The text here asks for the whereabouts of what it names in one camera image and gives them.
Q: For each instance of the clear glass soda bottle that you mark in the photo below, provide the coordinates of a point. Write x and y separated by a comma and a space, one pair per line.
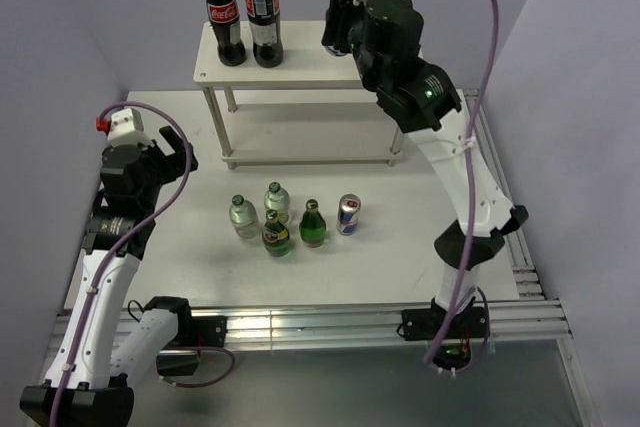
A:
277, 198

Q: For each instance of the Coca-Cola glass bottle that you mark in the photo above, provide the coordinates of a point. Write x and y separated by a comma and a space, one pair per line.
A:
225, 21

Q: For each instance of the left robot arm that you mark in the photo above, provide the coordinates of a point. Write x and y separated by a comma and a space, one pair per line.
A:
91, 380

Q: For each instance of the green bottle gold cap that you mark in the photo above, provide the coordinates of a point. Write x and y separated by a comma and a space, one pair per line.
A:
312, 227

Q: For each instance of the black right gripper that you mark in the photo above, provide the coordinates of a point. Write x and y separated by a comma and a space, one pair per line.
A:
339, 14

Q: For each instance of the dark cola bottle red label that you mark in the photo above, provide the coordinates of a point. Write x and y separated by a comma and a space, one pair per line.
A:
264, 22

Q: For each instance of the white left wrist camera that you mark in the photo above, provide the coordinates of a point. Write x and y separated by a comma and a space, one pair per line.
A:
124, 127

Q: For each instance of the white two-tier shelf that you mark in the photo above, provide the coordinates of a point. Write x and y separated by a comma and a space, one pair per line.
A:
311, 109

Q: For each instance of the clear Chang soda bottle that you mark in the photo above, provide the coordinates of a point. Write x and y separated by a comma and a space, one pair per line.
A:
243, 217

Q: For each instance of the green bottle colourful label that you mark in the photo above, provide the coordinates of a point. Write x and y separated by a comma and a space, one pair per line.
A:
275, 235

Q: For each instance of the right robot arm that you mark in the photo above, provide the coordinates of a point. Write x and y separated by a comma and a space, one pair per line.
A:
428, 110

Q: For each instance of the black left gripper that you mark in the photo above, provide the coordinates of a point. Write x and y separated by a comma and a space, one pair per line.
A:
174, 164

